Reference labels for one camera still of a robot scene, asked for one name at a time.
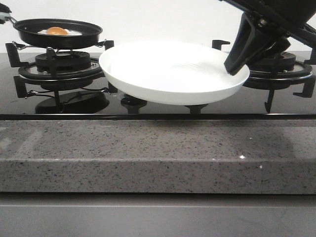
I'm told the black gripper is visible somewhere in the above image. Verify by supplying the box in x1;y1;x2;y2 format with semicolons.
224;0;316;75

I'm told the white round plate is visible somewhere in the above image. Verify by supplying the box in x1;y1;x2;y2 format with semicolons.
99;40;250;106

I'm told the fried egg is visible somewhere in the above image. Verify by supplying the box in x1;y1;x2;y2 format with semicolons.
38;27;82;36

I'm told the right black pan support grate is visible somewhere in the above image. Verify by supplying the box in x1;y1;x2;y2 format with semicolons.
211;39;316;114

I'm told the left silver stove knob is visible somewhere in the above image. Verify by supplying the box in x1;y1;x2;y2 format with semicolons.
119;93;142;100

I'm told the wire pan support ring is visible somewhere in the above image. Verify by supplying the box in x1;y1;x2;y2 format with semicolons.
12;39;107;53

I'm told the black glass cooktop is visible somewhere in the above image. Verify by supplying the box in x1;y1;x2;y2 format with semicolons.
0;52;316;120

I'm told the left black pan support grate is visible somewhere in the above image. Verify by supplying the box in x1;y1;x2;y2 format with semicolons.
5;41;104;98

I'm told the black gripper finger handle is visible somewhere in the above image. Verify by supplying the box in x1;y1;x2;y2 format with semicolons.
0;4;11;24

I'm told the left black gas burner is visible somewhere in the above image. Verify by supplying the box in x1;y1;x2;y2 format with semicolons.
35;51;91;73

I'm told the black pan support grate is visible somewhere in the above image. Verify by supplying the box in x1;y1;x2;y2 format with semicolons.
211;39;316;114
5;41;104;98

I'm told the black gas burner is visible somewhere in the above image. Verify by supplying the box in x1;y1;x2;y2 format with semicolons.
35;51;91;73
248;52;296;72

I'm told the grey cabinet drawer front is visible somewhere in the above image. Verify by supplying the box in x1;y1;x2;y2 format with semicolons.
0;193;316;237

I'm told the black frying pan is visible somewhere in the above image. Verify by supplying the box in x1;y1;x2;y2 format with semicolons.
0;14;103;49

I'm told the right black gas burner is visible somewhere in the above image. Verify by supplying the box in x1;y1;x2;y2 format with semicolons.
248;52;296;72

